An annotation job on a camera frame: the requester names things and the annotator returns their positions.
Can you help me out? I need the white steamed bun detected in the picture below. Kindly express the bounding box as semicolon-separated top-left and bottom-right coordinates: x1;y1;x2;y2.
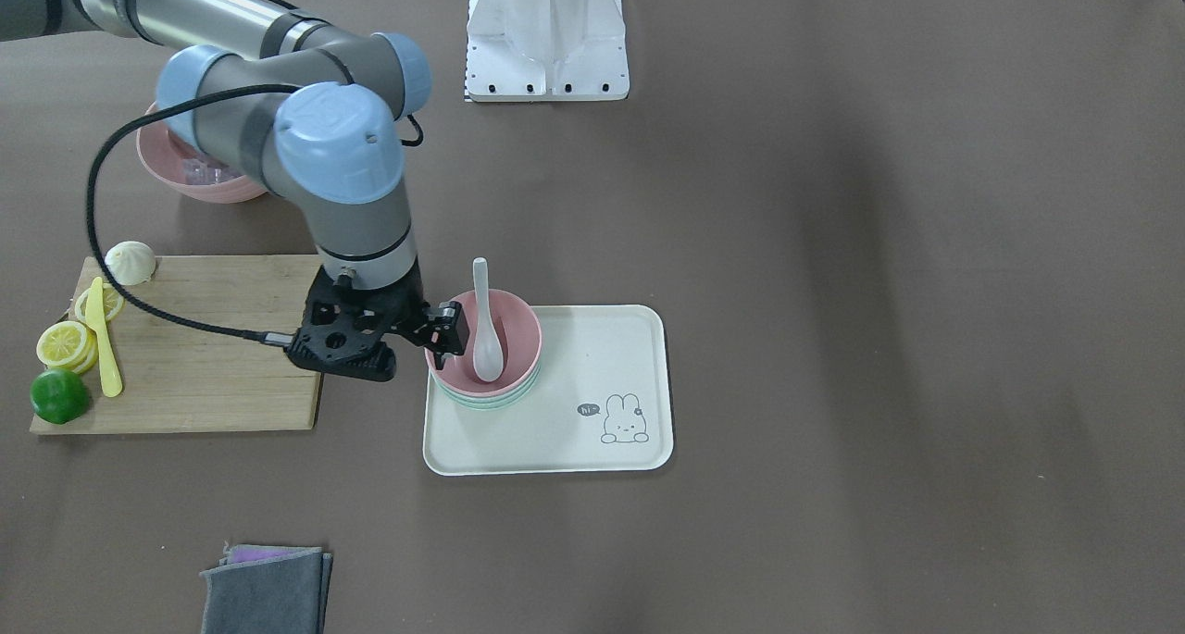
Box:
103;241;156;287

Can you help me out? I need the green lime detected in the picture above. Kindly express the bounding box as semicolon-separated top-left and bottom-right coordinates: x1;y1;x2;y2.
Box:
28;367;92;425

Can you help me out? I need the small pink bowl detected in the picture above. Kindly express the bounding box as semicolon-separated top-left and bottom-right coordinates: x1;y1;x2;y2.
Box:
424;289;543;382

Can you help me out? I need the grey folded cloth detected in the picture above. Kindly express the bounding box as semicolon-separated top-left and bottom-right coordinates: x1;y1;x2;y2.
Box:
200;544;333;633

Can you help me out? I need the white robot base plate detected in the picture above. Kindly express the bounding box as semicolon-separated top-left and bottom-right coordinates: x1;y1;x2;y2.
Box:
463;0;630;103

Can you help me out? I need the lower lemon slice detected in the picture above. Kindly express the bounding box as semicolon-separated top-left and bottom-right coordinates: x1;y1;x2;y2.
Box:
72;283;124;324

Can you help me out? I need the large pink bowl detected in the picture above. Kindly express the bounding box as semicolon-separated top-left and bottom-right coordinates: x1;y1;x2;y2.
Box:
135;122;268;205

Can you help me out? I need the white ceramic spoon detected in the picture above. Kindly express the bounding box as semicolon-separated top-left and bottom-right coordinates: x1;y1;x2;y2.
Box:
470;257;505;382

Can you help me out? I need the lemon slice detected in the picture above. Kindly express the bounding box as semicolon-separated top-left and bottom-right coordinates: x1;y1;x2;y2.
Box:
36;320;98;374
72;283;124;324

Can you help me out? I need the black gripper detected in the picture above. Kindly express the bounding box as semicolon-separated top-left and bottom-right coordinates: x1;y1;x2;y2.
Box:
286;263;468;382

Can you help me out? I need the yellow plastic knife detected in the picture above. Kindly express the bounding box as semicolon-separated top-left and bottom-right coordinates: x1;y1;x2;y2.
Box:
84;277;123;398

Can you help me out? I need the cream rabbit tray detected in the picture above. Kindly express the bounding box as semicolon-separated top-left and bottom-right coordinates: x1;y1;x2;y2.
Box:
423;305;675;478

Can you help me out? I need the top green bowl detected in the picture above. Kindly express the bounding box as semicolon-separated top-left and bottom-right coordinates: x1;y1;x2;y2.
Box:
429;359;542;410

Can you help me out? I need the upper lemon slice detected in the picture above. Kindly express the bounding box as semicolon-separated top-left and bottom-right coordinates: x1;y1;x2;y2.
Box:
36;320;98;374

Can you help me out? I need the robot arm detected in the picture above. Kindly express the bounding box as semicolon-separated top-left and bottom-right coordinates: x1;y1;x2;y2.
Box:
4;0;469;382

